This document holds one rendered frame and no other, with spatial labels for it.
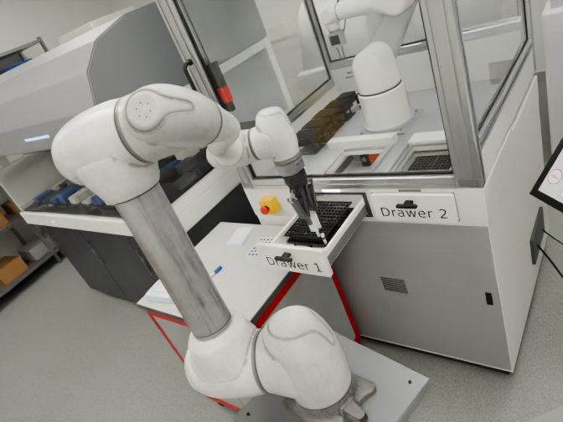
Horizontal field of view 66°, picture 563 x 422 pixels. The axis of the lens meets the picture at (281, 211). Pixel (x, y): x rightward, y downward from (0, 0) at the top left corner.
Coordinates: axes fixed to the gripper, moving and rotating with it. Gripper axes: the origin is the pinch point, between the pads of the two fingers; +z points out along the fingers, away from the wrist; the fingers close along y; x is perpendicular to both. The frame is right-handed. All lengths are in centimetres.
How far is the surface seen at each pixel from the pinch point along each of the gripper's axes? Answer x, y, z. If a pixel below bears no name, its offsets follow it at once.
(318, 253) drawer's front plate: -7.0, -10.9, 4.1
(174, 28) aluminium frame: 49, 23, -70
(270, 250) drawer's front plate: 14.3, -10.9, 5.5
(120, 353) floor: 176, -32, 96
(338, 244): -6.5, 0.6, 9.8
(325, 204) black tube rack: 7.9, 18.7, 6.5
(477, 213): -46, 23, 12
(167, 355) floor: 136, -21, 96
